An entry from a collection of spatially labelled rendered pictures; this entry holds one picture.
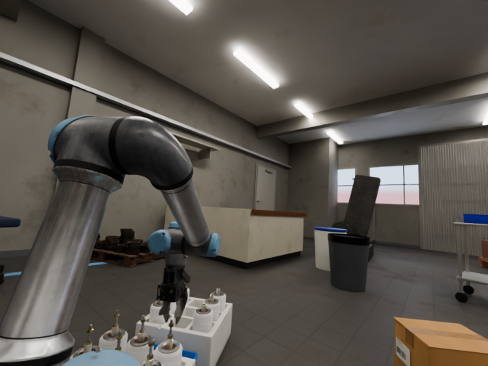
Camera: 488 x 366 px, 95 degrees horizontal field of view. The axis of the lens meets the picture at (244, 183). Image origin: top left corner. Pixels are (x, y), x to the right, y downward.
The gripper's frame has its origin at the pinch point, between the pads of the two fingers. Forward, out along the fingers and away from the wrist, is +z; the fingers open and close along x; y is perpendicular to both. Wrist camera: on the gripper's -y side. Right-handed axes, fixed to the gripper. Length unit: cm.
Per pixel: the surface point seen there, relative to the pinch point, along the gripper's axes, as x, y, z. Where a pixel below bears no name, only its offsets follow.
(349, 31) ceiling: 121, -218, -296
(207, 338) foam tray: 7.4, -22.5, 17.6
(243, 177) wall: -69, -527, -130
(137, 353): -9.9, 4.4, 11.1
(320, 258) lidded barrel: 96, -258, 20
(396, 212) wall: 383, -662, -63
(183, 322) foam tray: -10.1, -35.9, 19.0
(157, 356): -1.8, 5.1, 10.3
